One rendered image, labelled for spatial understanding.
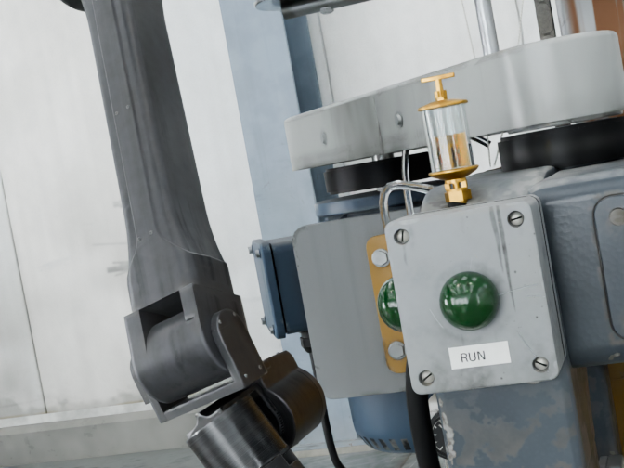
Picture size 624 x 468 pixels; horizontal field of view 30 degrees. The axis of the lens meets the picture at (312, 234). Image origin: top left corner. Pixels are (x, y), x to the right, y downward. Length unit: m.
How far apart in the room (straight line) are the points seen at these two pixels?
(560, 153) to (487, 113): 0.07
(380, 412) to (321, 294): 0.13
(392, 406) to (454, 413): 0.45
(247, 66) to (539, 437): 5.10
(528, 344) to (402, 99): 0.34
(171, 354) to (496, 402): 0.27
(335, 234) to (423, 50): 4.88
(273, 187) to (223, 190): 0.63
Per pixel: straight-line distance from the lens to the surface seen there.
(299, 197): 5.62
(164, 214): 0.86
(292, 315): 1.08
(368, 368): 1.06
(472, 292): 0.57
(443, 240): 0.59
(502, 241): 0.58
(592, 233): 0.63
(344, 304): 1.06
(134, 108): 0.90
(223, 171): 6.22
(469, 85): 0.79
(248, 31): 5.69
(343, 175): 1.10
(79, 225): 6.61
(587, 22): 1.12
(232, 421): 0.83
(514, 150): 0.75
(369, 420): 1.12
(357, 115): 0.96
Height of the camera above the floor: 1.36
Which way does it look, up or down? 3 degrees down
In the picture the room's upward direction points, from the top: 10 degrees counter-clockwise
